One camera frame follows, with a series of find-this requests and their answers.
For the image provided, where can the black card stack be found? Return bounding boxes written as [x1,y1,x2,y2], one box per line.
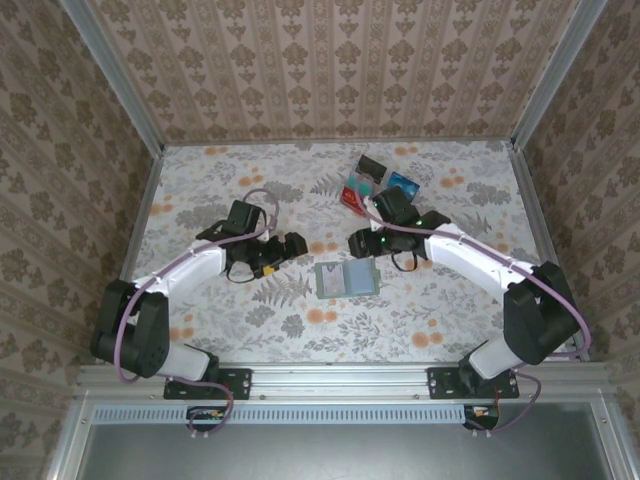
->
[358,155,387,182]

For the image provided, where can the green card holder wallet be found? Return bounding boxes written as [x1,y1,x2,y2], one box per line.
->
[313,258,384,301]

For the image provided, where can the blue VIP card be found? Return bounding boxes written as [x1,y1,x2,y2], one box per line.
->
[387,172,420,197]

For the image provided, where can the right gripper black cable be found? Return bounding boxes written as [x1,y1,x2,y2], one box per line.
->
[391,248,424,274]

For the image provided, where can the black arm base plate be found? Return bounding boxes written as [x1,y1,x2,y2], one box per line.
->
[427,367,521,400]
[164,368,253,400]

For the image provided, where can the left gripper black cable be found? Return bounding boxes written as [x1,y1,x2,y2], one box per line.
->
[223,258,264,284]

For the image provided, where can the red card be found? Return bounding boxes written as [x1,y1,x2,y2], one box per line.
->
[340,184,365,215]

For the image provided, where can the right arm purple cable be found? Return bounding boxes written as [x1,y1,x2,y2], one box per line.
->
[363,202,594,439]

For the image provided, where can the aluminium frame rail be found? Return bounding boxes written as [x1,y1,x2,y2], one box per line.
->
[74,362,621,401]

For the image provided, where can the grey slotted cable duct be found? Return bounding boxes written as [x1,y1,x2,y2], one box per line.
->
[92,404,467,426]

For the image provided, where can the aluminium frame post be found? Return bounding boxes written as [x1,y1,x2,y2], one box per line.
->
[59,0,166,154]
[509,0,609,151]

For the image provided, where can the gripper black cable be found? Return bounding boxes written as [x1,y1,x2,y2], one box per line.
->
[391,248,424,274]
[223,258,264,284]

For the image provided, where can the floral table cover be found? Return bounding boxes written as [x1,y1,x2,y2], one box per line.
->
[107,141,576,364]

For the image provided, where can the grey metal panel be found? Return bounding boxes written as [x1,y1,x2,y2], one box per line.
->
[44,399,640,480]

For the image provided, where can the clear acrylic card organizer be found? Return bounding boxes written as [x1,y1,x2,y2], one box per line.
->
[339,152,421,217]

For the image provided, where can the small controller board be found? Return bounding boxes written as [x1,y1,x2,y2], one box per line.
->
[467,405,501,424]
[188,407,226,424]

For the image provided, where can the aluminium side rail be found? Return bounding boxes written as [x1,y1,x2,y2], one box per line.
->
[507,142,591,361]
[94,147,166,364]

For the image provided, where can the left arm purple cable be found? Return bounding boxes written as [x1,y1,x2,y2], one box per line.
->
[114,188,281,441]

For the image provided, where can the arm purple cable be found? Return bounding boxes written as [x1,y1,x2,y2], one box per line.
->
[363,202,594,439]
[114,188,281,441]

